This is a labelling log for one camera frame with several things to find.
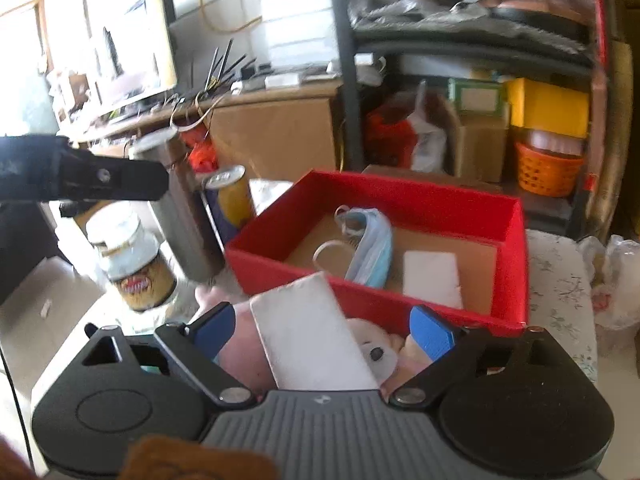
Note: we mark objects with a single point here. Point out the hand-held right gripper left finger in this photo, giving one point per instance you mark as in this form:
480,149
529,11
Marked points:
216,330

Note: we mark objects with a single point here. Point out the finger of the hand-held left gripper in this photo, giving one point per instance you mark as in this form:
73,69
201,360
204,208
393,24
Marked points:
117,177

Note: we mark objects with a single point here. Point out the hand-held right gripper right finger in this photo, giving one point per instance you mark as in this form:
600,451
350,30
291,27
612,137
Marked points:
431,332

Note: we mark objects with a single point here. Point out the white and pink plush toy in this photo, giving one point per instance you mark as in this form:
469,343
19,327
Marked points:
382,355

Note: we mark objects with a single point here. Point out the red cardboard box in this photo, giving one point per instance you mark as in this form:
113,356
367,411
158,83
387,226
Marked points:
380,305

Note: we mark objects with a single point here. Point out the large white foam block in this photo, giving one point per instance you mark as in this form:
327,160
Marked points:
310,335

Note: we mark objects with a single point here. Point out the white lidded jar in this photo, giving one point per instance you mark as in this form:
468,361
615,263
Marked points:
115,227

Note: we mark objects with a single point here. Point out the small white foam block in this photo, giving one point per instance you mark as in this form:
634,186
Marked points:
432,280

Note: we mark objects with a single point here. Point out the steel cylinder flask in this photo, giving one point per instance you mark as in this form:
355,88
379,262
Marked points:
185,225

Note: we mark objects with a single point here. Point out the jar with brown label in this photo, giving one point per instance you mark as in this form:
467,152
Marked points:
142,285

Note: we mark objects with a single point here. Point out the blue face mask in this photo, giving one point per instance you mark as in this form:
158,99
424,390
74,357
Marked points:
372,250

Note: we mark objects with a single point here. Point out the yellow and blue can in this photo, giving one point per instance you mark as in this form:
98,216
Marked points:
235,200

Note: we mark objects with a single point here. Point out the brown fuzzy cloth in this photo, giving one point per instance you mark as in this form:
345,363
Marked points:
195,460

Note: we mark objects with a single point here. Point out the flat monitor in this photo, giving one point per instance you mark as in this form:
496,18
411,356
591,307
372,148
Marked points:
140,40

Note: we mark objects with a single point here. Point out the large cardboard box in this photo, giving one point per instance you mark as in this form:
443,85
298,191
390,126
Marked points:
270,130

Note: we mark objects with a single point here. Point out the wooden desk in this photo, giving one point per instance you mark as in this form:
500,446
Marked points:
280,91

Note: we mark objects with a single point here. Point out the red and white plastic bag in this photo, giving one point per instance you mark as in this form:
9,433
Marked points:
425,140

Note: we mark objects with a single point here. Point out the clear plastic bag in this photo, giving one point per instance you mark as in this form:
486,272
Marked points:
617,280

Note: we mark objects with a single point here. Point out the small cardboard box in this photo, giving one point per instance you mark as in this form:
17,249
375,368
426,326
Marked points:
480,145

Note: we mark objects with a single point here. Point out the orange plastic basket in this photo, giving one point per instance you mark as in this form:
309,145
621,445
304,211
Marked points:
547,172

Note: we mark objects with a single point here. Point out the clear plastic tub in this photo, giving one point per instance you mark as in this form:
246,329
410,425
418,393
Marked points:
552,141

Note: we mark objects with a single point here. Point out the black shelf rack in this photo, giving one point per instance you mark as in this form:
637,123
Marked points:
345,60

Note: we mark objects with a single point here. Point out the yellow box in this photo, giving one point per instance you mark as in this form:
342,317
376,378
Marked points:
550,105

